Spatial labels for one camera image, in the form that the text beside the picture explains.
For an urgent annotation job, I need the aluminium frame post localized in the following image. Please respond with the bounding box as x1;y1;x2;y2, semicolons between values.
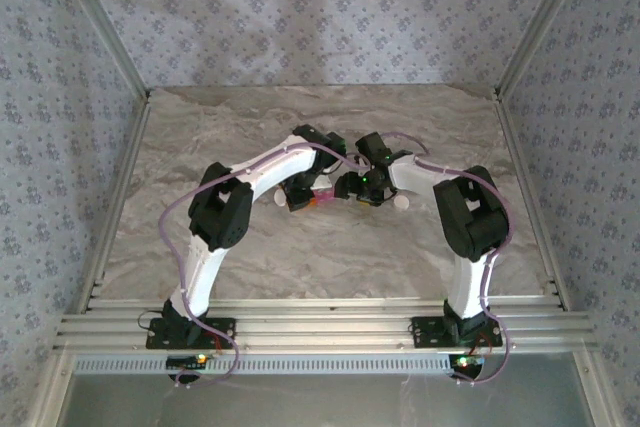
48;0;152;101
493;0;597;99

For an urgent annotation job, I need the grey slotted cable duct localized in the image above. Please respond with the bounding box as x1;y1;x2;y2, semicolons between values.
72;353;454;376

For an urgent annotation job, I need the grey metal panel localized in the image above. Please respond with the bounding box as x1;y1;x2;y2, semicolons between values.
58;373;596;427

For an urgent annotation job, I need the orange and pink pill organizer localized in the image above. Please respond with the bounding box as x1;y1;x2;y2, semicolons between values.
305;188;337;208

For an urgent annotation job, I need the aluminium table edge rail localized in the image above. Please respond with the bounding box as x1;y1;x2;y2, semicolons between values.
492;95;572;312
66;95;154;316

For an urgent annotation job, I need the small circuit board with LED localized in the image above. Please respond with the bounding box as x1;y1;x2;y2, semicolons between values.
165;353;209;371
449;353;487;371

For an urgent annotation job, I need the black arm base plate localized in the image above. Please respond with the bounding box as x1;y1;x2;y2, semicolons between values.
145;317;238;351
410;315;503;349

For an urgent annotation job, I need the aluminium mounting rail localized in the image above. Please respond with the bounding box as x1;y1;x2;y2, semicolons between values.
53;296;599;354

